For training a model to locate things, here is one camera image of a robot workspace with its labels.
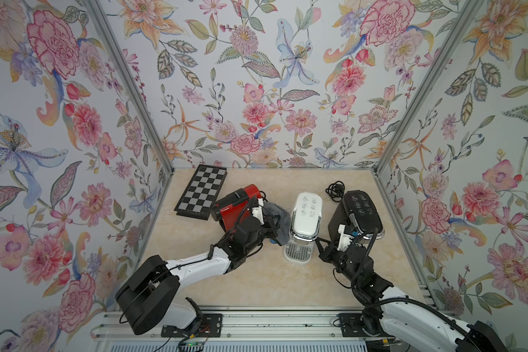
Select black coffee machine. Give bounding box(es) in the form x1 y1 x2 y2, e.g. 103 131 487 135
326 183 385 243

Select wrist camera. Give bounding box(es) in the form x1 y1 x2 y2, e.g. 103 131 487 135
251 198 264 225
337 224 355 252

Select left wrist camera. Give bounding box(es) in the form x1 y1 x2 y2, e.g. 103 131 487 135
251 198 264 225

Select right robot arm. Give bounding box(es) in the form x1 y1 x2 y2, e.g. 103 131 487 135
315 238 507 351

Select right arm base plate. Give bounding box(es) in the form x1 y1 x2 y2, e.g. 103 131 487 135
332 313 393 339

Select black machine power cord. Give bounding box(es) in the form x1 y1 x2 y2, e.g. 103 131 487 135
324 180 346 203

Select red coffee machine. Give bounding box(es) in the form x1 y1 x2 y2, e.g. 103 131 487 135
210 184 262 232

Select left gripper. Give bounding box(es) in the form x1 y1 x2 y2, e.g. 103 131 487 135
243 214 282 255

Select aluminium rail frame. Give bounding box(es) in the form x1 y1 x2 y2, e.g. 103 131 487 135
89 305 467 352

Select white coffee machine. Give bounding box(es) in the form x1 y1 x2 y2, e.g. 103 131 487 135
284 192 323 265

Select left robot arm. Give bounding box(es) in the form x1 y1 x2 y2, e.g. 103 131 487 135
115 216 281 335

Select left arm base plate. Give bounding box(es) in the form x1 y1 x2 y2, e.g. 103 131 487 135
161 314 223 338

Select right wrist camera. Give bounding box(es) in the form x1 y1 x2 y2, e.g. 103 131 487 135
337 224 355 252

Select grey cleaning cloth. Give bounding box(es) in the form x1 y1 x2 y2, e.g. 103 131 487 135
263 201 291 246

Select black white chessboard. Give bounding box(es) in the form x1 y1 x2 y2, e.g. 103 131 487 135
175 164 227 220

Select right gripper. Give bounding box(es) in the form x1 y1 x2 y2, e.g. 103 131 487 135
315 235 361 287

